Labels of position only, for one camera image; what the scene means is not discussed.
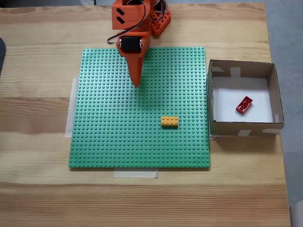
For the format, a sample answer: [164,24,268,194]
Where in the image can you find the masking tape strip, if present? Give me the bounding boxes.
[64,76,80,139]
[113,169,159,179]

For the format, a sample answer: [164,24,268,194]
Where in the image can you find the green lego baseplate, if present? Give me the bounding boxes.
[68,46,212,172]

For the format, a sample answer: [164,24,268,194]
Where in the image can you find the gripper servo cable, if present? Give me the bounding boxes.
[107,0,152,46]

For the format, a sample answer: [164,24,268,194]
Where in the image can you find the yellow lego block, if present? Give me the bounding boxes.
[160,116,179,129]

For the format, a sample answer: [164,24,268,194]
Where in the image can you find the brown cardboard box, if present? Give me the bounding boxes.
[206,59,285,139]

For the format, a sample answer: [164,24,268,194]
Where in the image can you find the red lego block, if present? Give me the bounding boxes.
[235,95,254,116]

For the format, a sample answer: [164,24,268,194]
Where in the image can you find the black rounded object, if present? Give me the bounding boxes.
[0,37,7,78]

